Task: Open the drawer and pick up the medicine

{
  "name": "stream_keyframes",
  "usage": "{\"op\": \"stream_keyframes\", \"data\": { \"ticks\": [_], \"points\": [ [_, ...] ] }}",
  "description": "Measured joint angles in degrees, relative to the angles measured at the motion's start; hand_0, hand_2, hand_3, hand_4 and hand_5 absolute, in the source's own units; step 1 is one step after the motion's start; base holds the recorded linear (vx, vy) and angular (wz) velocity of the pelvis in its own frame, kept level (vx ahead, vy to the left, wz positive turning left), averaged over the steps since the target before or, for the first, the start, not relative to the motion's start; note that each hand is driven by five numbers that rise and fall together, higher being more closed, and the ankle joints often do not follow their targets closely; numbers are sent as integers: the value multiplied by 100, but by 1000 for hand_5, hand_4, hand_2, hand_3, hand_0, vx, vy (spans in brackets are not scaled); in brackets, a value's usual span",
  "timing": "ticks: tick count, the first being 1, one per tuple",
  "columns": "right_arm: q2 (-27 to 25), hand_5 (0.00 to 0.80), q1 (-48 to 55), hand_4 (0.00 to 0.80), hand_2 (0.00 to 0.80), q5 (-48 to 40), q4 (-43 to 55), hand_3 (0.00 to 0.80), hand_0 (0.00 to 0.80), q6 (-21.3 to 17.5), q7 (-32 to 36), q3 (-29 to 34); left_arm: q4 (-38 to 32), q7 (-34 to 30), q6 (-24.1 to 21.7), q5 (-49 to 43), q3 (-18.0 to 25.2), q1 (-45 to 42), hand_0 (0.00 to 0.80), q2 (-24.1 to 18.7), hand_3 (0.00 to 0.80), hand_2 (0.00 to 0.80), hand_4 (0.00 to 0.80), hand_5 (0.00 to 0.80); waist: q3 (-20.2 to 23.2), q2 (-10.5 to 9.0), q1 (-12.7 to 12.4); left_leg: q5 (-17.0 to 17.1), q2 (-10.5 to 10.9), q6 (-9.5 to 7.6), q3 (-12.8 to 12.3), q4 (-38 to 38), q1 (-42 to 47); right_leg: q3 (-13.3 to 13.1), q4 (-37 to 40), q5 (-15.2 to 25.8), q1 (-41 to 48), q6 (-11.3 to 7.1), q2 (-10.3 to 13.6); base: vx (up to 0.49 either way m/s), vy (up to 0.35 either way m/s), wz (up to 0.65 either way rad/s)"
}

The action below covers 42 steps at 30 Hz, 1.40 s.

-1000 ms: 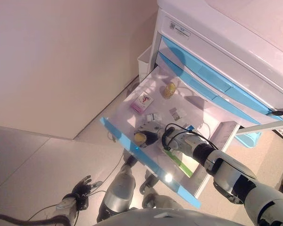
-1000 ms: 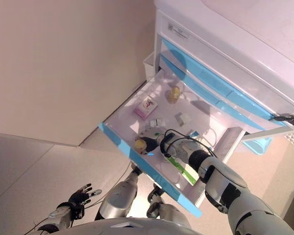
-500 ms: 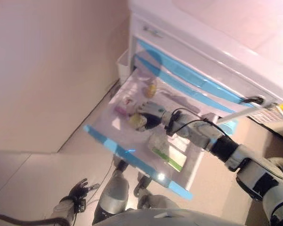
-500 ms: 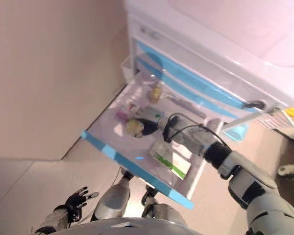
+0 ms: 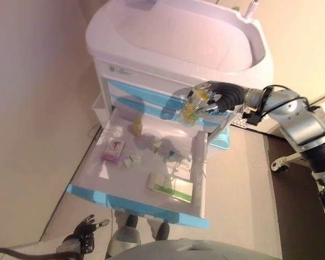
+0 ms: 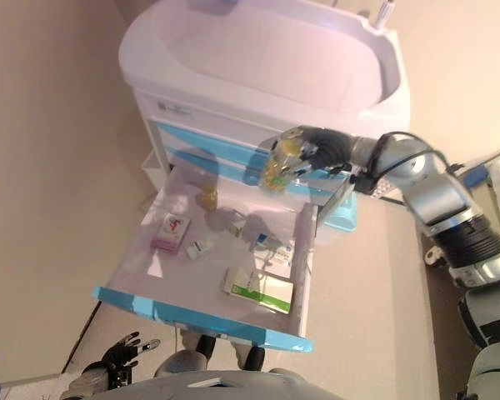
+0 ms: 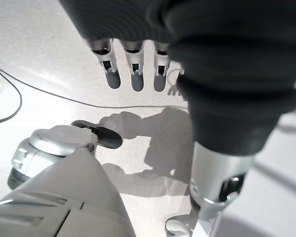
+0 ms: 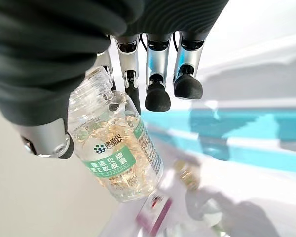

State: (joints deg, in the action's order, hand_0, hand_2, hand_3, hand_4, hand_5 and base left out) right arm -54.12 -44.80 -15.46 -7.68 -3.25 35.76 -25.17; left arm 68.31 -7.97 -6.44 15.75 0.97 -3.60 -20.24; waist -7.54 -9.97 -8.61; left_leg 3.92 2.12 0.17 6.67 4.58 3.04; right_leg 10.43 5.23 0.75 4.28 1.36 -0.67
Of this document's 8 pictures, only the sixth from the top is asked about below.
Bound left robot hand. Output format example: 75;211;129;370
102;331;162;377

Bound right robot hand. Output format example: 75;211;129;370
269;126;356;179

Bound clear bottle yellow capsules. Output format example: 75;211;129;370
260;132;304;196

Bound blue drawer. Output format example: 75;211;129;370
169;148;338;201
156;120;284;168
92;166;318;351

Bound blue front closed drawer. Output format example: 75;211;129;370
169;148;338;201
156;120;284;168

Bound white blue medicine box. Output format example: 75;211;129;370
252;232;296;278

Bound small grey medicine box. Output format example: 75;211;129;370
227;219;248;239

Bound small white medicine box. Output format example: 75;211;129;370
186;239;214;263

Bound pink white medicine box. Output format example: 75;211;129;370
152;212;192;253

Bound green white medicine box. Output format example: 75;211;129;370
220;266;296;315

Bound left robot leg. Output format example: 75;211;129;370
155;334;218;377

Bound robot leg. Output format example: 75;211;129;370
236;344;267;373
155;334;218;377

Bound blister pack of pills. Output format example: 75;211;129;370
372;177;395;198

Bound light blue waste bin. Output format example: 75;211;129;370
324;192;358;234

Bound white medical cart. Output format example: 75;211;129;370
118;0;413;224

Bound small yellow pill bottle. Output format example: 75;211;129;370
197;184;221;213

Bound right robot leg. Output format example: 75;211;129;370
236;344;267;373

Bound white pen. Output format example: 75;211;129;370
372;0;396;31

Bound small white caster wheel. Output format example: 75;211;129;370
423;244;443;267

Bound grey robot torso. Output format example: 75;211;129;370
124;368;443;400

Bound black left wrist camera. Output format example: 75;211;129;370
113;365;135;392

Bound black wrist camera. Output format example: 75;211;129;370
355;172;378;195
113;365;135;392

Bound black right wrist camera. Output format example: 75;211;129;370
355;172;378;195

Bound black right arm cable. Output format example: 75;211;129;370
369;131;464;178

